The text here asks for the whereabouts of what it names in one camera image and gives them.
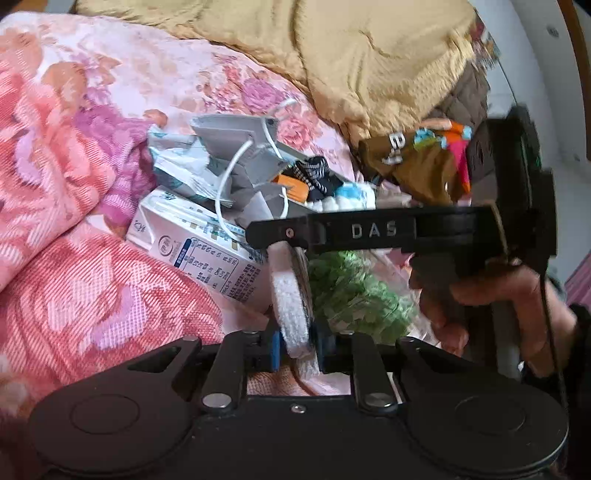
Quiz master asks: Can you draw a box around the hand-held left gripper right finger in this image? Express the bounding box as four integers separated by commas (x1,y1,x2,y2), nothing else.
316,325,462,415

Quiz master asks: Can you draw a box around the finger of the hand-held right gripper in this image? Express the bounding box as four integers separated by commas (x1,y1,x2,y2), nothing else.
245,215,326,254

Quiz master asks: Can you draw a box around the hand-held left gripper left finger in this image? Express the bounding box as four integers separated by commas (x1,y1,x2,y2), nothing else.
127,329,282,413

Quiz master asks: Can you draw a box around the grey cardboard box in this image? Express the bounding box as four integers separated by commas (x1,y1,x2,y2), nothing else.
191,114,301,217

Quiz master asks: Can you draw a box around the person's right forearm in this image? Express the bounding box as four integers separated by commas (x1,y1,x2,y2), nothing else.
561,302,591,480

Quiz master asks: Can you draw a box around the person's right hand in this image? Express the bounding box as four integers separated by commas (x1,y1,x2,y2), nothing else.
410,263,579,380

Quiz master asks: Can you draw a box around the orange sock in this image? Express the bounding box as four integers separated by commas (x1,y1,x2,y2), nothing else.
272,173,310,201

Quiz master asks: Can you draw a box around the black and white checkered sock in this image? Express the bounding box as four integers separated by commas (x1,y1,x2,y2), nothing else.
295,157,345,201

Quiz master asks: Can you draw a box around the green patterned cloth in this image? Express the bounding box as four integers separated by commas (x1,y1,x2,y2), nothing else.
307,251,419,342

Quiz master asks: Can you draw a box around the blue and white fluffy sock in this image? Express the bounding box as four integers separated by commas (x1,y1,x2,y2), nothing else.
330,182,377,210

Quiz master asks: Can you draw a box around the white milk carton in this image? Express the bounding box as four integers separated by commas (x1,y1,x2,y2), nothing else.
126,185,271,308

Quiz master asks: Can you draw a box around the brown cloth with colourful stripes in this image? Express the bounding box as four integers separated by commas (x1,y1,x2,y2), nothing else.
358,117,476,206

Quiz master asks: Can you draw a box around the brown quilted jacket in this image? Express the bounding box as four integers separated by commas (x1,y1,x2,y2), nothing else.
429,65,490,130

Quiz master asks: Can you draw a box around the crumpled white plastic wrapper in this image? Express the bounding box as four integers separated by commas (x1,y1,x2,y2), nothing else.
148,129,232,204

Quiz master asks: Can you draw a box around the yellow dotted blanket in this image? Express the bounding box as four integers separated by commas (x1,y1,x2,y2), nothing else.
74,0,478,139

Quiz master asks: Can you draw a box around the pink floral bed sheet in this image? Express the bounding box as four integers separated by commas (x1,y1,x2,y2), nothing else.
0,13,365,480

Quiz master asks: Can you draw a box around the white cable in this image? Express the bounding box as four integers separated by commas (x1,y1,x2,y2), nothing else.
215,98,298,241

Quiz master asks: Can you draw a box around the wooden bed frame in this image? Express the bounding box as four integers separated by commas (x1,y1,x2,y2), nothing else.
556,0,591,162

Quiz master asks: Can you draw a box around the black cable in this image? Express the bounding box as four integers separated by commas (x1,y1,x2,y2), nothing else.
538,270,571,411

